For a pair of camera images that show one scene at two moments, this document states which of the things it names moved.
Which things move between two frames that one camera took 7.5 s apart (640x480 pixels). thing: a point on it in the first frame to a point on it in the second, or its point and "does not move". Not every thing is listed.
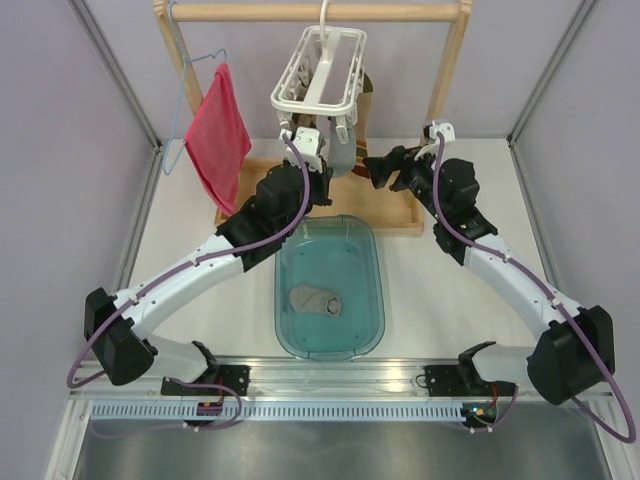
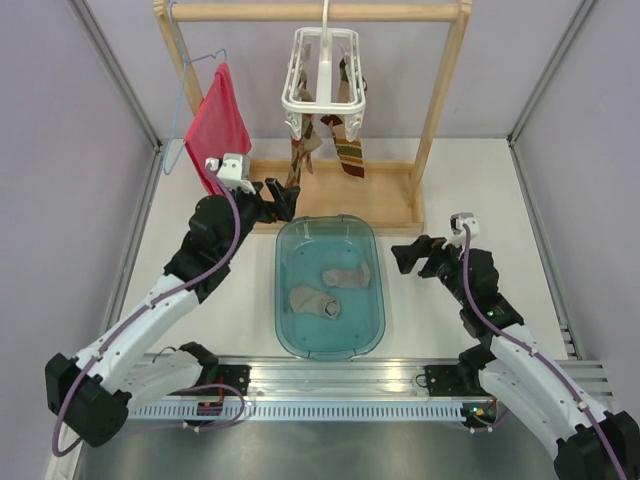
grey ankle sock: [341, 157] to [347, 278]
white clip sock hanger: [325, 76] does not move
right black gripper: [399, 158] to [406, 255]
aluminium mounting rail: [310, 378] does not move
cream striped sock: [362, 118] to [350, 153]
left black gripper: [323, 179] to [272, 211]
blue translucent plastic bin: [328, 297] does not move
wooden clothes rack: [400, 211] does not move
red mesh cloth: [219, 139] does not move
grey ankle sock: [305, 299] does not move
